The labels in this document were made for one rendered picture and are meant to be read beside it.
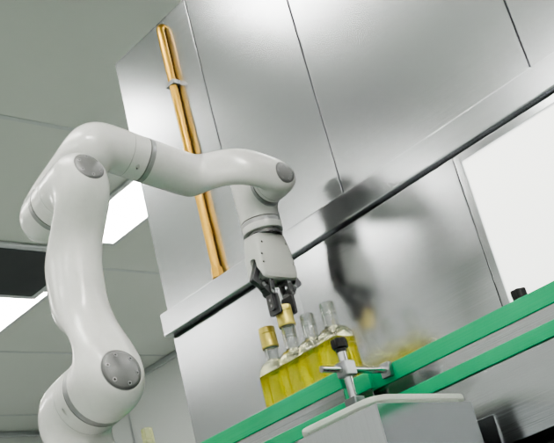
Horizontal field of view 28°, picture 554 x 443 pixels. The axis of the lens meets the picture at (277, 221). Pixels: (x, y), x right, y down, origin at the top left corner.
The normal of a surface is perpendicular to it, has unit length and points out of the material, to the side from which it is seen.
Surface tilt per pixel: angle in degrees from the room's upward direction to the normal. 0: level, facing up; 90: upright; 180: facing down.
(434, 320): 90
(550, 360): 90
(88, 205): 126
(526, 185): 90
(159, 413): 90
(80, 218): 122
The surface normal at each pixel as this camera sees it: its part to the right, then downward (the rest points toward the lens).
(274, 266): 0.64, -0.35
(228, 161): -0.14, -0.52
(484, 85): -0.73, -0.10
